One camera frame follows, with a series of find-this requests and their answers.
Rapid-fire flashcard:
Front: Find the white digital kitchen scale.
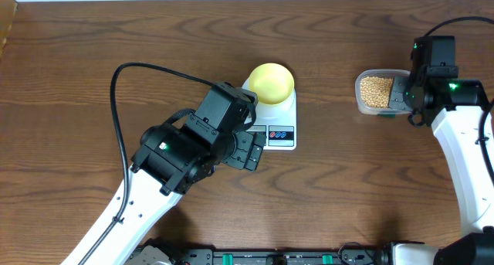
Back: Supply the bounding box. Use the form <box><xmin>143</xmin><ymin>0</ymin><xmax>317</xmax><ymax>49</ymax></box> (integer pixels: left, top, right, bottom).
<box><xmin>247</xmin><ymin>79</ymin><xmax>297</xmax><ymax>151</ymax></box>

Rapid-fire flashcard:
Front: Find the clear plastic container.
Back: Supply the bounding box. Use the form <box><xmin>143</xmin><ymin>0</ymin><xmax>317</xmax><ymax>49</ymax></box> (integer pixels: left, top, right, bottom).
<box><xmin>355</xmin><ymin>69</ymin><xmax>411</xmax><ymax>116</ymax></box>

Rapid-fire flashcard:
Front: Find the pile of soybeans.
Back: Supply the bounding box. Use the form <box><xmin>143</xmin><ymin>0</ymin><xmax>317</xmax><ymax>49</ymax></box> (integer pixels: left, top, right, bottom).
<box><xmin>360</xmin><ymin>76</ymin><xmax>394</xmax><ymax>108</ymax></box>

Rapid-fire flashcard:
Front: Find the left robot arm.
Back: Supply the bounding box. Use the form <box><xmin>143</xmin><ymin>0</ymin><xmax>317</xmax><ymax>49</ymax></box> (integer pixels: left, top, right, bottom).
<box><xmin>63</xmin><ymin>115</ymin><xmax>266</xmax><ymax>264</ymax></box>

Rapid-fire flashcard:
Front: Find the yellow plastic bowl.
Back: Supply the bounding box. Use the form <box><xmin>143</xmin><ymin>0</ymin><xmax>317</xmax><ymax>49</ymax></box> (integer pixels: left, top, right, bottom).
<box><xmin>247</xmin><ymin>63</ymin><xmax>295</xmax><ymax>105</ymax></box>

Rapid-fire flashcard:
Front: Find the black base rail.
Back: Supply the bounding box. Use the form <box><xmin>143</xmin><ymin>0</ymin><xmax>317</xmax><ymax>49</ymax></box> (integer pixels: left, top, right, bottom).
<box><xmin>130</xmin><ymin>249</ymin><xmax>394</xmax><ymax>265</ymax></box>

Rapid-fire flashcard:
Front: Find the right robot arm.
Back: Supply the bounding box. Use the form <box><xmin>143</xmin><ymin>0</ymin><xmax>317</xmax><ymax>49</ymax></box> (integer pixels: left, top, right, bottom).
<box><xmin>379</xmin><ymin>78</ymin><xmax>493</xmax><ymax>264</ymax></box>

